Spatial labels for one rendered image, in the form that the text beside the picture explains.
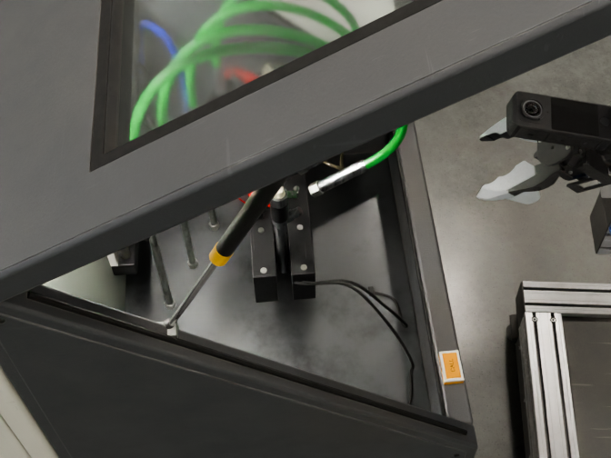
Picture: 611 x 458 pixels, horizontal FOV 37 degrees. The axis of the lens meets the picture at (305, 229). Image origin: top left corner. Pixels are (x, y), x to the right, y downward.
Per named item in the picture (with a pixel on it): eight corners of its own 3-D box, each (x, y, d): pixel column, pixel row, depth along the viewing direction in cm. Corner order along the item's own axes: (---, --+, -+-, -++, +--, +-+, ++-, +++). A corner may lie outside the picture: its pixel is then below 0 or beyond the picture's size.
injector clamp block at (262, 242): (315, 319, 158) (315, 272, 146) (257, 323, 158) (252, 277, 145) (300, 164, 177) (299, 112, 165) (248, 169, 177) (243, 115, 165)
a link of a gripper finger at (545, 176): (518, 206, 107) (581, 167, 101) (510, 202, 106) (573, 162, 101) (509, 174, 109) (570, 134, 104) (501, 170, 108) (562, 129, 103)
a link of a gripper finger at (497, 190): (506, 229, 113) (568, 191, 107) (475, 213, 109) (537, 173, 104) (501, 208, 115) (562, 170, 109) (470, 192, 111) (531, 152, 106)
